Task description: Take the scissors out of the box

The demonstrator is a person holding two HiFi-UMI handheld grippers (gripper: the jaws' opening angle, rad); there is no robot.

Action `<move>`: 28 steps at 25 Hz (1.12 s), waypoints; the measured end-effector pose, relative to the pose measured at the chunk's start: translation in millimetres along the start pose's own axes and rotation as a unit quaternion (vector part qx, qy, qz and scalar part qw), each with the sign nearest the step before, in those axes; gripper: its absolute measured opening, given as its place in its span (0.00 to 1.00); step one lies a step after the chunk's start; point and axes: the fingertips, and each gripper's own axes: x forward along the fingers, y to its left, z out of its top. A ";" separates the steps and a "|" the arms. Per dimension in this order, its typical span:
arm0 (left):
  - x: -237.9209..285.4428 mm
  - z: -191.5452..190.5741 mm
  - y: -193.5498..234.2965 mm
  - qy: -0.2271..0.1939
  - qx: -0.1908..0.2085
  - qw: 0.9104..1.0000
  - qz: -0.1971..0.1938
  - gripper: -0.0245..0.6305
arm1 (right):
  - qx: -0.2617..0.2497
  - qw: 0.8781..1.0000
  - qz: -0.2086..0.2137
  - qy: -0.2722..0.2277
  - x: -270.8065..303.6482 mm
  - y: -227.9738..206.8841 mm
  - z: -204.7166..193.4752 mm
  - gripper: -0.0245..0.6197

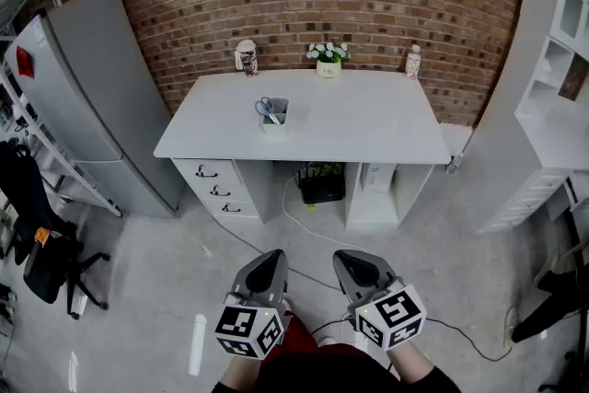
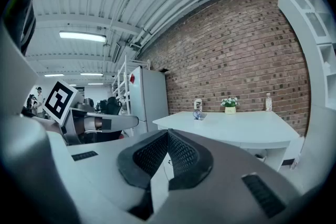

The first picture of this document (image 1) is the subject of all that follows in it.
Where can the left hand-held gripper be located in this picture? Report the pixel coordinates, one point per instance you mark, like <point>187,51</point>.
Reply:
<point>248,329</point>

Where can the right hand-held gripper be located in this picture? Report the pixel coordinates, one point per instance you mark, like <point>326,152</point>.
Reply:
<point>391,317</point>

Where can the grey plastic pen holder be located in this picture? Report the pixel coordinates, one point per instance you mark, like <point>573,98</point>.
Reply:
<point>275,129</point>

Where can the person's right forearm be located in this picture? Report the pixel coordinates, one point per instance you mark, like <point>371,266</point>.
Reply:
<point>409,363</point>

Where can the person's left forearm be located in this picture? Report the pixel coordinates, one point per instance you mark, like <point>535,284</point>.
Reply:
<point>244,370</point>

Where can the person's white left shoe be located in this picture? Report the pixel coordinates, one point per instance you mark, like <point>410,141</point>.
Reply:
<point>287,306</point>

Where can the person's white shoe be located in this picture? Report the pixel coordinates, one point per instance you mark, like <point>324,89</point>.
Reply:
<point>287,306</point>
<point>326,341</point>

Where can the person's red trousers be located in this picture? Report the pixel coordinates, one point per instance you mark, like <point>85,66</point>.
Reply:
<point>299,336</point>

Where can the person's white right shoe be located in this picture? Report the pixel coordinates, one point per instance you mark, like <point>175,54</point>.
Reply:
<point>326,341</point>

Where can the black router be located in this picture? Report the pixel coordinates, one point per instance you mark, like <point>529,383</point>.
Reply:
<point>322,191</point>

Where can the person's black top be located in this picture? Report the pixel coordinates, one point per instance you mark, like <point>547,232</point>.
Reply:
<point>331,375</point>

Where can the white desk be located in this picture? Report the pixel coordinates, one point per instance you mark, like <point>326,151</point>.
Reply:
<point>368,115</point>

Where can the black stand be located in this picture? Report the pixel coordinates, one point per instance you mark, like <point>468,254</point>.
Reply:
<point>552,308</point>

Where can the metal shelf rack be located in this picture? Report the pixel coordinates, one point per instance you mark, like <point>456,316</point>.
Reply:
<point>87,193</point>

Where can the white pot with flowers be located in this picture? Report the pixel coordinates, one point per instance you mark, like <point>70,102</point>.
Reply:
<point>328,70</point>

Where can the black office chair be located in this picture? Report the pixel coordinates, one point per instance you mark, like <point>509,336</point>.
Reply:
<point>46,262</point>

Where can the small white bottle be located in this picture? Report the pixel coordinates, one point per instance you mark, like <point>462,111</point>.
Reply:
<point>412,65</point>

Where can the patterned jar with white lid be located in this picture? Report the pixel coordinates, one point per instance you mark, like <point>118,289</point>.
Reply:
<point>248,60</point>

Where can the white cabinet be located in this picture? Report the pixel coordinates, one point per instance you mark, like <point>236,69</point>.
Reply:
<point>506,106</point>

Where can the orange tag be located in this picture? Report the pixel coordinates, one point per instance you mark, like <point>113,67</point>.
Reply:
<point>42,235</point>

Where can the grey refrigerator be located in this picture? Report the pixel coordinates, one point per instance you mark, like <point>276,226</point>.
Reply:
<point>92,83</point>

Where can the red sticker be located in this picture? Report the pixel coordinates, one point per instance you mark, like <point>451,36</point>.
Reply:
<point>25,62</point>

